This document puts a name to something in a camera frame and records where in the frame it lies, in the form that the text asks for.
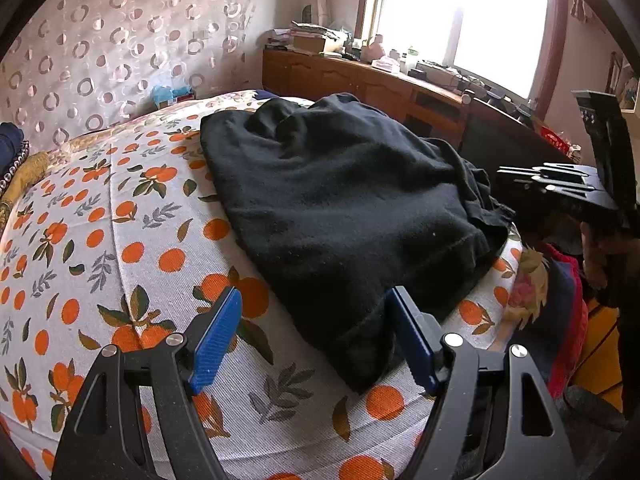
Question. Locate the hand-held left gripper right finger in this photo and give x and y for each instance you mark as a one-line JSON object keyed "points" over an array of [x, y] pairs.
{"points": [[412, 340]]}

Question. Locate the bright window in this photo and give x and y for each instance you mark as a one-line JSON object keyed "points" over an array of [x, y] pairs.
{"points": [[450, 10]]}

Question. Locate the grey desktop device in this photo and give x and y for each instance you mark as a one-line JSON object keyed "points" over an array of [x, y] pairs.
{"points": [[440, 72]]}

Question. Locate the white plastic bottle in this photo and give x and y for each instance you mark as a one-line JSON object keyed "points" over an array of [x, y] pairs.
{"points": [[409, 60]]}

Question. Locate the person's right hand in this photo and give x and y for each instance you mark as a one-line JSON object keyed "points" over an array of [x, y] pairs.
{"points": [[600, 260]]}

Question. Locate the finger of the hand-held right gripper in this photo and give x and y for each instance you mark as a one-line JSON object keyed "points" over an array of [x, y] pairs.
{"points": [[545, 172], [570, 197]]}

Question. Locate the black printed T-shirt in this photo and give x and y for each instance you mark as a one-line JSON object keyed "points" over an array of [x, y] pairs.
{"points": [[340, 210]]}

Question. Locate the circle pattern curtain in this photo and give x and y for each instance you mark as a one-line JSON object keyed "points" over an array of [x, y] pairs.
{"points": [[125, 35]]}

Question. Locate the long wooden cabinet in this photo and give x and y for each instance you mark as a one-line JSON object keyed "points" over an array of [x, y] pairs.
{"points": [[340, 80]]}

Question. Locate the blue tissue box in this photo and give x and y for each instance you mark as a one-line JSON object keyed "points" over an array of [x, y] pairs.
{"points": [[172, 95]]}

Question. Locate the red basket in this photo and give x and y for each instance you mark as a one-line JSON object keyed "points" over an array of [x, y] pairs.
{"points": [[560, 142]]}

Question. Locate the red cloth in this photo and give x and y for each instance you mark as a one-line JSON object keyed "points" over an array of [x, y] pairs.
{"points": [[575, 310]]}

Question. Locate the framed wall picture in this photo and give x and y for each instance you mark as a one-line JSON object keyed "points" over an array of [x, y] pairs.
{"points": [[625, 82]]}

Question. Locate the yellow brocade cloth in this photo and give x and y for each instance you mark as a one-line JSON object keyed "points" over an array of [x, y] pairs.
{"points": [[25, 175]]}

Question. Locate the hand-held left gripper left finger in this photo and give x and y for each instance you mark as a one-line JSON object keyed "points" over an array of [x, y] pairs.
{"points": [[215, 340]]}

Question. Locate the stack of papers and books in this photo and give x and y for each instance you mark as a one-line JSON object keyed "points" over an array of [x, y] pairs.
{"points": [[310, 37]]}

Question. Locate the dark flat panel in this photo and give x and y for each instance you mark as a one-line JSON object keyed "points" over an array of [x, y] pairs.
{"points": [[510, 135]]}

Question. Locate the orange fruit print bed sheet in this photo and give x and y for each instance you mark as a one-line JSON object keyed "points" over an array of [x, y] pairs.
{"points": [[100, 260]]}

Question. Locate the navy blue garment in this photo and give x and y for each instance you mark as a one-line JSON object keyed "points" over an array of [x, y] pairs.
{"points": [[9, 142]]}

